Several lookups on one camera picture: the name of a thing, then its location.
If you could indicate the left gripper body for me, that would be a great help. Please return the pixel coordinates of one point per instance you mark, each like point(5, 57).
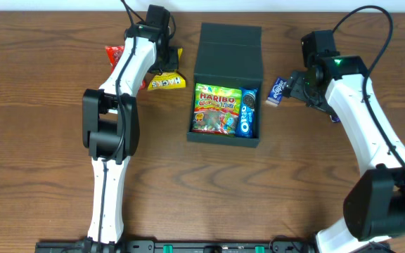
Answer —
point(169, 59)

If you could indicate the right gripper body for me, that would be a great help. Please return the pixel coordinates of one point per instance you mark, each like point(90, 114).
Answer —
point(294, 88)

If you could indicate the red Hacks candy bag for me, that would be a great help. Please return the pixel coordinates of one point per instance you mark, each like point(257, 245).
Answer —
point(114, 54)

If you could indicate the yellow Hacks candy bag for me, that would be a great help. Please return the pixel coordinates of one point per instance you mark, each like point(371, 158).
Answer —
point(167, 80)

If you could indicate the purple Dairy Milk bar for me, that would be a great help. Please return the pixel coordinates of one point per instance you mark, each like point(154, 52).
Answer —
point(334, 119)

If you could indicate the blue Eclipse mints box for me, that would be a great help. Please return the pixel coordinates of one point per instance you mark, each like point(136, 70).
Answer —
point(276, 93)

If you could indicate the blue Oreo cookie pack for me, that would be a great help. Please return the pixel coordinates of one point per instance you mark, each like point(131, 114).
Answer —
point(246, 114)

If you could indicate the Haribo gummy worms bag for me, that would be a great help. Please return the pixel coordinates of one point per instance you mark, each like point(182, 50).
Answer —
point(216, 109)

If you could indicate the dark green box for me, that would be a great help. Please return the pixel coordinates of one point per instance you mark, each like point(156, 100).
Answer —
point(230, 56)

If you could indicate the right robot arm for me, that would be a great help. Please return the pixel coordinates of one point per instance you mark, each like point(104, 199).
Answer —
point(374, 209)

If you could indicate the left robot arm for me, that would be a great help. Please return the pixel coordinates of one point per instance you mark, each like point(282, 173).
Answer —
point(110, 119)

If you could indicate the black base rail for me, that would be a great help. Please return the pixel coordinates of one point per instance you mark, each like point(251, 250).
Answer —
point(148, 246)

